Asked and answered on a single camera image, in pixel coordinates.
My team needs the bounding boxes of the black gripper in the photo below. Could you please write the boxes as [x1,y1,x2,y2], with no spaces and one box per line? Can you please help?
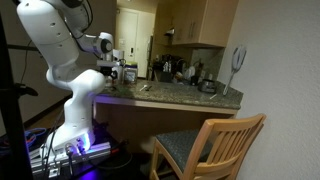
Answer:
[99,65,119,84]

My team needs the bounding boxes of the white paper towel roll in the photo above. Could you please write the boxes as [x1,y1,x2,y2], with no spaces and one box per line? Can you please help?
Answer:
[112,48,125,84]

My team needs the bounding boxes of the cream door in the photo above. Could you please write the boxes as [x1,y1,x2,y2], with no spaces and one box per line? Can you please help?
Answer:
[115,7,156,80]

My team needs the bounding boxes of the dark coffee maker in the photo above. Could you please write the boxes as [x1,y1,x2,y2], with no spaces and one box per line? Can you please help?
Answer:
[153,54,183,84]

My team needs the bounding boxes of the white plate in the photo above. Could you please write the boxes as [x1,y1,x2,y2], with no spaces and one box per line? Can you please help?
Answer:
[184,65,197,80]

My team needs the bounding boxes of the dark metal pot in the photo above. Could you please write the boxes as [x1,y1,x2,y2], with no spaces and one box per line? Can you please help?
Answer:
[197,78,218,94]

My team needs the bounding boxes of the black tripod pole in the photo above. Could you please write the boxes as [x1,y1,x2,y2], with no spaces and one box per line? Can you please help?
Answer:
[0,13,39,180]

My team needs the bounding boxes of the wooden chair with grey seat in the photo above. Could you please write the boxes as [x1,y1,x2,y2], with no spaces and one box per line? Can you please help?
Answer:
[148,113,268,180]

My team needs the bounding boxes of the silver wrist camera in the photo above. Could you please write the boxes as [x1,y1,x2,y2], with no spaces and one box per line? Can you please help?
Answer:
[96,59,122,67]

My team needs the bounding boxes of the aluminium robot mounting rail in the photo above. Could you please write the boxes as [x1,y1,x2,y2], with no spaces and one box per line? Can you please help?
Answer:
[29,141,112,178]

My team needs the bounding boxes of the blue cable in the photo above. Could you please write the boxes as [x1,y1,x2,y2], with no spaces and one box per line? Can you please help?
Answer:
[0,128,48,151]

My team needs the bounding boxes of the wooden wall cabinet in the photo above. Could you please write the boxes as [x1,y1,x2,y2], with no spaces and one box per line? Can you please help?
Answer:
[153,0,240,48]

